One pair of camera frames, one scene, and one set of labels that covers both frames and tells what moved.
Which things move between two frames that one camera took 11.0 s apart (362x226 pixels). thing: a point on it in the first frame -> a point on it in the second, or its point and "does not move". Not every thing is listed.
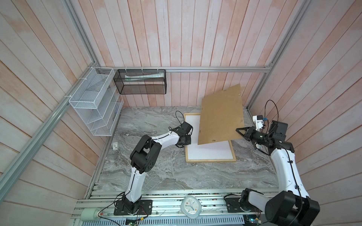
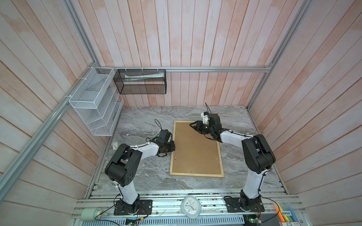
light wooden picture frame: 211,160 -> 221,175
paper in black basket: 136,77 does not move
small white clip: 115,146 does not move
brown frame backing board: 221,115 -> 194,153
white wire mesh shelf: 98,101 does not move
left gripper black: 188,142 -> 170,150
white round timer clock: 191,206 does not move
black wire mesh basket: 140,81 does not move
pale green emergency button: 89,214 does not move
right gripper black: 248,133 -> 197,127
